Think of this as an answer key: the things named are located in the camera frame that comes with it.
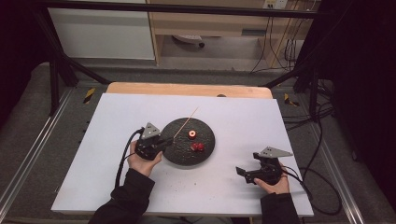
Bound aluminium rail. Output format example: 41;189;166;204
0;88;76;213
306;124;365;224

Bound white power strip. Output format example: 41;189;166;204
262;0;289;9

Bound white device under desk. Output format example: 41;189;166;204
172;35;205;49

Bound left hand-held gripper cable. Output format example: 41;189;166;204
114;127;146;189

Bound right hand-held gripper cable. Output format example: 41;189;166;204
279;166;343;217

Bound wooden table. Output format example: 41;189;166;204
106;81;274;100

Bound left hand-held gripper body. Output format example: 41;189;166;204
134;121;163;161

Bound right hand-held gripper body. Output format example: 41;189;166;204
252;146;294;186

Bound wooden skewer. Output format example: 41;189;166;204
173;106;200;140

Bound bundle of hanging cables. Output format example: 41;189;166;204
250;15;312;74

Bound wooden desk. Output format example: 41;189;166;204
146;0;318;68

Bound white cabinet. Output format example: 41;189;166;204
46;0;156;61

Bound person's left hand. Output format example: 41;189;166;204
126;141;163;177

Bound hand-held gripper cable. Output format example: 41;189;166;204
114;127;146;189
279;166;343;217

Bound black metal frame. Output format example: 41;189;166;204
32;0;326;122

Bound black curtain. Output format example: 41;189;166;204
0;0;50;125
317;0;396;200

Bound black floor cables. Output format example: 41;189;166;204
281;78;335;132

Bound white board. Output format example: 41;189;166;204
50;92;315;217

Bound person's right hand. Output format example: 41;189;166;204
253;175;290;195

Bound black round plate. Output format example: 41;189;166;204
158;117;217;167

